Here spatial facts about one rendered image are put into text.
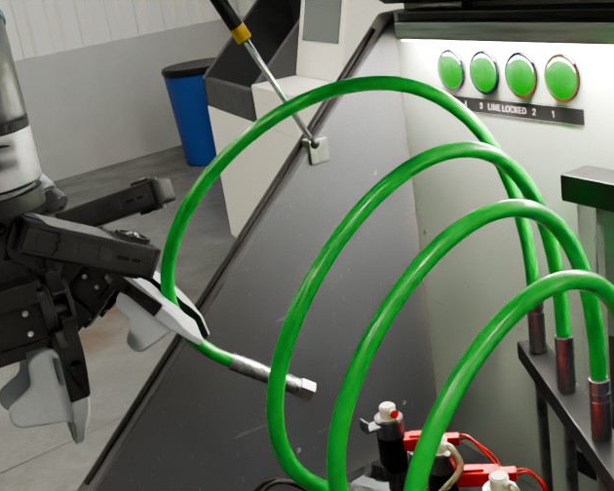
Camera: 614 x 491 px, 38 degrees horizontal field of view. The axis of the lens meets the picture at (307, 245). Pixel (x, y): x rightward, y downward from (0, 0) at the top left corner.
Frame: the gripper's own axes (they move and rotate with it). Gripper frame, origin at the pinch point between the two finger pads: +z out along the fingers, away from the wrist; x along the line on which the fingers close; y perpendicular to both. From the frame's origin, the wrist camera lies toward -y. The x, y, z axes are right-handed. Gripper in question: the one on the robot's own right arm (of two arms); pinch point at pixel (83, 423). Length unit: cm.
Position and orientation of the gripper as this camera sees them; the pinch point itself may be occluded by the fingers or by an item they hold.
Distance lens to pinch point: 74.6
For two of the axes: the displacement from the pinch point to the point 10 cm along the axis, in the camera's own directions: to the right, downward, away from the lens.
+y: -8.5, 2.9, -4.4
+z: 1.5, 9.3, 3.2
